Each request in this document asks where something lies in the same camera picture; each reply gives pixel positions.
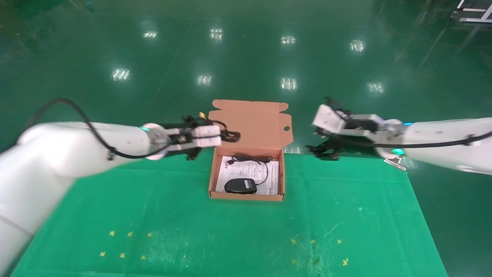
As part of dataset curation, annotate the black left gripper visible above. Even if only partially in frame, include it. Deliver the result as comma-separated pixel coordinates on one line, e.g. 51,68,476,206
186,131,232,161

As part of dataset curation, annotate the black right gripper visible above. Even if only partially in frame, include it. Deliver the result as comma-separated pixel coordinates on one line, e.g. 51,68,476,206
306,133,348,160

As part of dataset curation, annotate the black wired computer mouse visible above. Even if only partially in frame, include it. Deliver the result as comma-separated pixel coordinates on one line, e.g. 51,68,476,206
224,153,274,195

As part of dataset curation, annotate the orange cardboard box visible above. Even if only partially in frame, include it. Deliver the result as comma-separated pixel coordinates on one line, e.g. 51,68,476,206
206,99,294,202

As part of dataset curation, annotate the white printed paper leaflet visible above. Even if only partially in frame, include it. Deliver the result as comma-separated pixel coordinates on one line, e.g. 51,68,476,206
215,156,279,195

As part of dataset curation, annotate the metal binder clip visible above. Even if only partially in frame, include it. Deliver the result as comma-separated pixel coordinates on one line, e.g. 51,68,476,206
384,157,407,170

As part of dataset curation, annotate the green table mat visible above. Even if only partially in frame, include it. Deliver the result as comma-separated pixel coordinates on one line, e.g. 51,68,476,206
10,148,448,277

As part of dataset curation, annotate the grey metal rack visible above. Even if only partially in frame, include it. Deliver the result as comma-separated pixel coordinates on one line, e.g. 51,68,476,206
451,0,492,23

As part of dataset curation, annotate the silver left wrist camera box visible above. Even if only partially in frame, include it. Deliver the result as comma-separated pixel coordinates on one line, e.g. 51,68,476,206
191,125,222,149

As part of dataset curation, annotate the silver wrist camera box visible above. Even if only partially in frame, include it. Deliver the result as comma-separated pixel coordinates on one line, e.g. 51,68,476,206
191,125,222,149
311,105,348,134

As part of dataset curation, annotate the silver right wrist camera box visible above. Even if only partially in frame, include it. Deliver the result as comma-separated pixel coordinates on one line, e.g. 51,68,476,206
311,105,348,134

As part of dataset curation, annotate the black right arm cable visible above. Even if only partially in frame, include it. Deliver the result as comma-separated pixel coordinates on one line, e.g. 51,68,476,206
321,131,492,149

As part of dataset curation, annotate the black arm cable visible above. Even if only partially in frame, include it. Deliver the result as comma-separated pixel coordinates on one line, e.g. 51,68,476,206
321,131,492,149
23,98,227,159

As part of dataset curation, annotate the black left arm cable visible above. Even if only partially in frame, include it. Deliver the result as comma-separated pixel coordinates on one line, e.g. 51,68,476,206
23,98,227,159

